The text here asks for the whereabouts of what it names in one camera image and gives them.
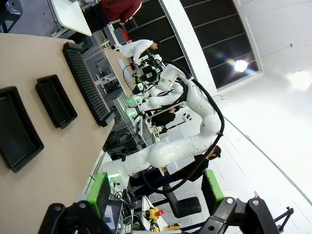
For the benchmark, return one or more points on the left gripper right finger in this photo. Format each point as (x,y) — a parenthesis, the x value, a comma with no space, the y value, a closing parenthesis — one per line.
(219,219)

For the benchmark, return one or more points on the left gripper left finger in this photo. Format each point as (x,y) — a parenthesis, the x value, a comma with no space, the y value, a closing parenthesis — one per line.
(73,219)

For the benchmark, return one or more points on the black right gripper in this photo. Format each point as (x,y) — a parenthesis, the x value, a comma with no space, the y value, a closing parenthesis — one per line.
(150,72)

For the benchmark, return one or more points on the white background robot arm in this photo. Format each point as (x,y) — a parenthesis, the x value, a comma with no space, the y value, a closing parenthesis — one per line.
(163,98)

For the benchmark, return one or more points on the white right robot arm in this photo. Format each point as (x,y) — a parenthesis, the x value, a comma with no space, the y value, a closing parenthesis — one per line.
(170,151)

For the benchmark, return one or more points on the beige background table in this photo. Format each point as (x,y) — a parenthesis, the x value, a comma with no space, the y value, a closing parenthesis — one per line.
(117,70)

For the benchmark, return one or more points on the person in white coat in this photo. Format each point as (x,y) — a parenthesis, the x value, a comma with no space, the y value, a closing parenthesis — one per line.
(136,50)

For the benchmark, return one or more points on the black swivel office chair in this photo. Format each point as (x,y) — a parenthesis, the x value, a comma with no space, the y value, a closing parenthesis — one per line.
(187,207)

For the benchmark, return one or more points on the small tablet screen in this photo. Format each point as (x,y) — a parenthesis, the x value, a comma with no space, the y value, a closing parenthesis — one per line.
(112,215)

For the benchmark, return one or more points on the person in black clothes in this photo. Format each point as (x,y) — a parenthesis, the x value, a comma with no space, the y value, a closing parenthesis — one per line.
(163,118)

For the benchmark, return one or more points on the yellow black tool case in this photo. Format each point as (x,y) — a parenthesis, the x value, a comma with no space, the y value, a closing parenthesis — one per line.
(171,227)

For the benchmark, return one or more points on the black slotted board rack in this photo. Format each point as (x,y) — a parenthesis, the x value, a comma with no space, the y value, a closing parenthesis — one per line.
(85,83)

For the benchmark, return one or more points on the black-clad person with cap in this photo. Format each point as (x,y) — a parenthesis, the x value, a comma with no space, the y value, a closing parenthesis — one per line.
(200,165)

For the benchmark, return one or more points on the yellow emergency stop button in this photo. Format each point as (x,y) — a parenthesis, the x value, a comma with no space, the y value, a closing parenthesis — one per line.
(153,214)

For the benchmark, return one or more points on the person in dark purplish jacket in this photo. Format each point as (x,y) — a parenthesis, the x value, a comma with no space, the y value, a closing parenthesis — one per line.
(117,9)

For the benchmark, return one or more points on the small deep black tray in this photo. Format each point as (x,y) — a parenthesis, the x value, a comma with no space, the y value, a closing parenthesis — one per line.
(56,100)

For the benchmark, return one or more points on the large white work table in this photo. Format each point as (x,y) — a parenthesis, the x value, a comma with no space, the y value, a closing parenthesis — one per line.
(70,17)

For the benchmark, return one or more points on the large shallow black tray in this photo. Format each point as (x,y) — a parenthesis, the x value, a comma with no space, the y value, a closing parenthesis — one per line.
(17,131)

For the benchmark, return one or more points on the bright ceiling lamp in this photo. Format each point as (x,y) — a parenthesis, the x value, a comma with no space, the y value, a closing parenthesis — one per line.
(302,80)

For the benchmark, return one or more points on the black camera tripod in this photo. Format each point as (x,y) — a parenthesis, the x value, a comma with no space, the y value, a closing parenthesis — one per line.
(286,217)

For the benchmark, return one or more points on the dark glass window wall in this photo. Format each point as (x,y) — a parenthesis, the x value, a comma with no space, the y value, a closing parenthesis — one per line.
(219,36)

